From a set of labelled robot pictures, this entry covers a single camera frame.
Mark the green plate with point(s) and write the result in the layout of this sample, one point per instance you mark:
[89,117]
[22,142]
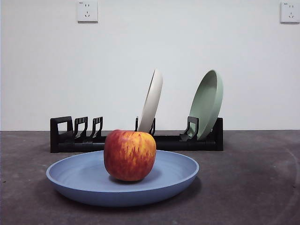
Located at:
[207,105]

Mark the black plate rack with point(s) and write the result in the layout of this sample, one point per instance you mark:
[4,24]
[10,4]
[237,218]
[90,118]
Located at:
[70,140]

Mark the red yellow apple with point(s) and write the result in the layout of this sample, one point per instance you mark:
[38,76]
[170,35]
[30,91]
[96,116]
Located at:
[130,155]

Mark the white wall socket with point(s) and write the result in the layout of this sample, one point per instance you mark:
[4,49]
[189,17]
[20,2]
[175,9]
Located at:
[290,12]
[87,11]

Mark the beige plate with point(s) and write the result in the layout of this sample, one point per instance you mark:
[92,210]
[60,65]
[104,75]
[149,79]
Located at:
[152,103]

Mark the blue plate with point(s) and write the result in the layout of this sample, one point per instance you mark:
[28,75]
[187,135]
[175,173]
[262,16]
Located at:
[122,182]

